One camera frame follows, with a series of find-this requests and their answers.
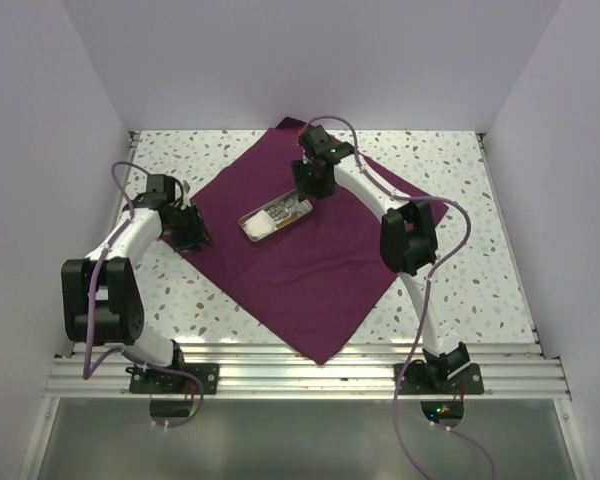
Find stainless steel instrument tray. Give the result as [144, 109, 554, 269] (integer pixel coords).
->
[238, 190, 313, 243]

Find orange tape strip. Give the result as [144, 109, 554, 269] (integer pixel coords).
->
[276, 214, 300, 229]

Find steel surgical scissors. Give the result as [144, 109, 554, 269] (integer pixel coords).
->
[265, 196, 297, 223]

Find white gauze pad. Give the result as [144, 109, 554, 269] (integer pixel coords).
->
[244, 210, 276, 238]

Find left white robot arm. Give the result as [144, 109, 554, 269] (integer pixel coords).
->
[61, 174, 212, 393]

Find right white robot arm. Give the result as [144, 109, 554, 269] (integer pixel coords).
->
[292, 124, 470, 393]

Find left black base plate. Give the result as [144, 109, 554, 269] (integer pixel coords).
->
[125, 363, 220, 395]

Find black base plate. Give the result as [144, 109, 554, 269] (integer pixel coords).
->
[125, 363, 220, 395]
[393, 360, 485, 396]

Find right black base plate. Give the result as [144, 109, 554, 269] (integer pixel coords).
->
[393, 360, 485, 396]

